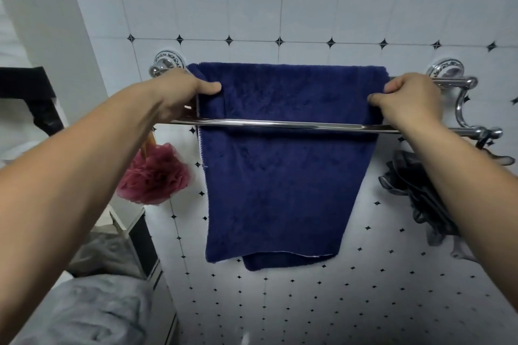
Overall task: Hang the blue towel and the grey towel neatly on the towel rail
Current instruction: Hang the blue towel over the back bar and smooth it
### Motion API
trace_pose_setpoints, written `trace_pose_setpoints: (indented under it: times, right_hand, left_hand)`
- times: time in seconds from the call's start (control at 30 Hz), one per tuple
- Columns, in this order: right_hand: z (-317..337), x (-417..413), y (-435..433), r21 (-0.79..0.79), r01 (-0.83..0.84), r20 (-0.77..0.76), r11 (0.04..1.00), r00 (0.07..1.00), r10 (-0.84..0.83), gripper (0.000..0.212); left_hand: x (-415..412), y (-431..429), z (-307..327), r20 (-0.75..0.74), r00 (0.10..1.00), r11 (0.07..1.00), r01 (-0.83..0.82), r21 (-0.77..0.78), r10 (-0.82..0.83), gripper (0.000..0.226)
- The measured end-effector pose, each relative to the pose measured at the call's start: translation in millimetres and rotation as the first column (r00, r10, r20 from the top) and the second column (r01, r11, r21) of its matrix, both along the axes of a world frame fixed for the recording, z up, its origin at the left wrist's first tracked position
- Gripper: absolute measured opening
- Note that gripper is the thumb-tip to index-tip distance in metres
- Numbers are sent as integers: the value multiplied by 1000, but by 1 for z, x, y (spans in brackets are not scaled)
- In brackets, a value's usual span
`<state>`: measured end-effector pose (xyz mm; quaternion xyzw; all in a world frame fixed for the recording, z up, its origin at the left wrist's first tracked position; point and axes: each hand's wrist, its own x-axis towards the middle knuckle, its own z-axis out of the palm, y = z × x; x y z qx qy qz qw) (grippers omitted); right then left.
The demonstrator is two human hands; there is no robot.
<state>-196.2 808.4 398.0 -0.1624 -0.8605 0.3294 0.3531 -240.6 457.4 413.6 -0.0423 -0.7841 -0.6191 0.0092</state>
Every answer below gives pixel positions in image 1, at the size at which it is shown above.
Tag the person's left hand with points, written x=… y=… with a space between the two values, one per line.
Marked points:
x=178 y=94

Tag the person's right hand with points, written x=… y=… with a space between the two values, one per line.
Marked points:
x=412 y=106

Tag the chrome double towel rail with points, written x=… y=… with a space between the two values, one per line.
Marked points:
x=283 y=125

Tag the dark blue towel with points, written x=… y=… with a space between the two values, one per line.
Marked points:
x=283 y=179

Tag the gray towel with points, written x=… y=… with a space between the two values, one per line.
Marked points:
x=89 y=312

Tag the person's left forearm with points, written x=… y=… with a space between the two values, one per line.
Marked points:
x=60 y=195

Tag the person's right forearm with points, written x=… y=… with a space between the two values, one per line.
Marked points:
x=477 y=203

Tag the black gray bath loofah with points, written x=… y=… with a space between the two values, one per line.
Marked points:
x=417 y=187

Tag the pink bath loofah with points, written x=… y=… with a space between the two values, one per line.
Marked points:
x=158 y=179

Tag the black tube on shelf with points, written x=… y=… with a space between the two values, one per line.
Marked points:
x=46 y=118

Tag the black white vanity cabinet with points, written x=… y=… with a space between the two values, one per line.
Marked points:
x=145 y=243

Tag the white shelf cabinet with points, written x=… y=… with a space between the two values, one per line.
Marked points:
x=20 y=82

